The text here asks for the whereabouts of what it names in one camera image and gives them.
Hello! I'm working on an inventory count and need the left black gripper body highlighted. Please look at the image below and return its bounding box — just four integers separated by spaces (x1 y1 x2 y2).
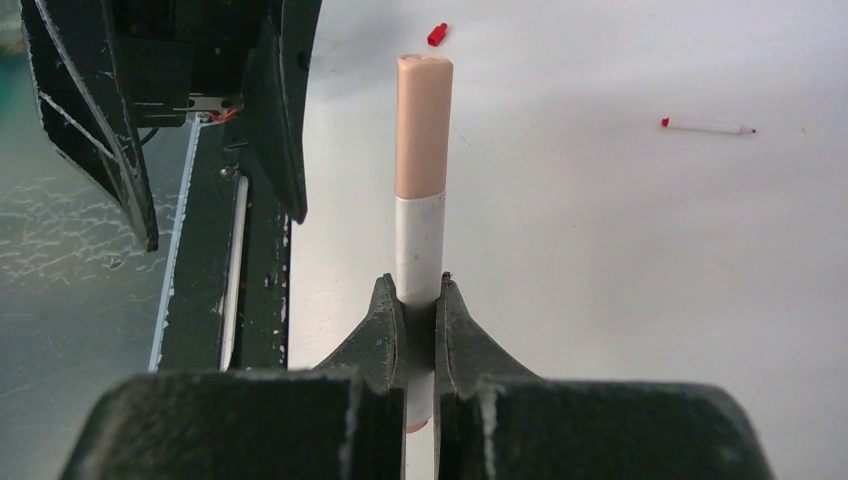
105 1 272 129

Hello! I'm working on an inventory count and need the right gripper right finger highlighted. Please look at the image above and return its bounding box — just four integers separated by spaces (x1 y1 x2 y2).
434 274 773 479

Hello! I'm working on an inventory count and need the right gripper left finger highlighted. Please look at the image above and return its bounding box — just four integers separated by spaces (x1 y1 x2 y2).
61 275 406 479

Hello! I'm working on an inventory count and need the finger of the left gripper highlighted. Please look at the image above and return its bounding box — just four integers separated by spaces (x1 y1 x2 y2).
20 1 159 251
243 0 322 223

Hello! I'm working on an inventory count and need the white orange marker pen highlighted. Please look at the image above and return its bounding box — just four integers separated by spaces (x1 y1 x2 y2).
394 53 455 435

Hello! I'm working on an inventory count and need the orange pen cap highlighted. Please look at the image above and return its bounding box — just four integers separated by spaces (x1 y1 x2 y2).
395 54 454 200

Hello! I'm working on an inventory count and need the white red marker pen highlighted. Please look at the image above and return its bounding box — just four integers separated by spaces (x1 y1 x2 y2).
660 116 757 135

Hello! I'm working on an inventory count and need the red pen cap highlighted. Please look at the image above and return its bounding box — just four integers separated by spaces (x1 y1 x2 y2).
427 22 449 47

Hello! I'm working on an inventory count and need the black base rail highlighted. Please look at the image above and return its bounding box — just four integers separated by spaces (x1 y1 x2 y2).
149 119 291 372

